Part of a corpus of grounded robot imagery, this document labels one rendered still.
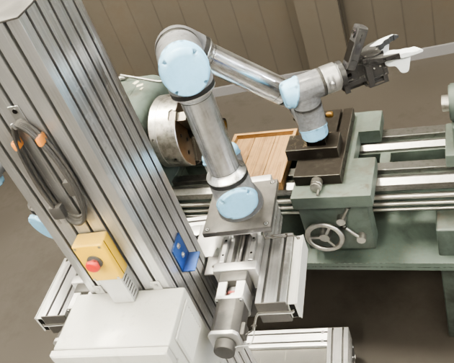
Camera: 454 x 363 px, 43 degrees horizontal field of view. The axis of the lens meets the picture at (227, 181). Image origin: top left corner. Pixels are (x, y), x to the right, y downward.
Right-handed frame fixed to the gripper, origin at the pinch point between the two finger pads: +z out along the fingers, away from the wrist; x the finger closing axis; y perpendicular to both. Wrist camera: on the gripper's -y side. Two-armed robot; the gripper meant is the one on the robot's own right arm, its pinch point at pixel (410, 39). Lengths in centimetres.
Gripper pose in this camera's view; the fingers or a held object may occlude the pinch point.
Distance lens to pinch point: 158.3
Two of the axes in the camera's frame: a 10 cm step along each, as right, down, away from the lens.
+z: 9.4, -3.5, -0.3
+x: 1.4, 4.5, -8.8
